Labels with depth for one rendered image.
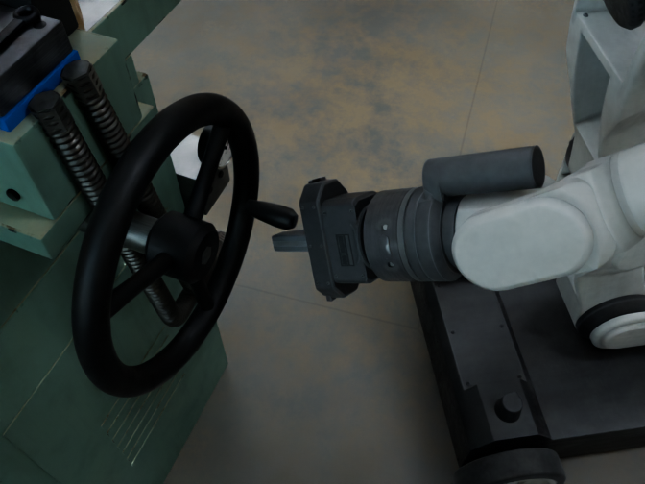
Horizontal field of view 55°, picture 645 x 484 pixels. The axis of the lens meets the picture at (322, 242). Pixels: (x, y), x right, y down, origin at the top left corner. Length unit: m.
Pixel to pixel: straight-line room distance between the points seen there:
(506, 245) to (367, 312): 1.01
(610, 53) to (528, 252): 0.36
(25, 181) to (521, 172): 0.39
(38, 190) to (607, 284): 0.90
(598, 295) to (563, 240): 0.70
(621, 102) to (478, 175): 0.27
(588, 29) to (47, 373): 0.76
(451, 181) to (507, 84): 1.59
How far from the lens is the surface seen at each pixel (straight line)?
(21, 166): 0.52
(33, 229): 0.57
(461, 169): 0.53
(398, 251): 0.55
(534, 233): 0.48
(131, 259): 0.65
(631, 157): 0.49
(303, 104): 1.96
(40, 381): 0.83
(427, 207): 0.54
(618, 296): 1.21
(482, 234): 0.49
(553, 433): 1.25
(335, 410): 1.37
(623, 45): 0.81
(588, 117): 0.94
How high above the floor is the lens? 1.28
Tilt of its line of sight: 53 degrees down
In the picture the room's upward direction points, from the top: straight up
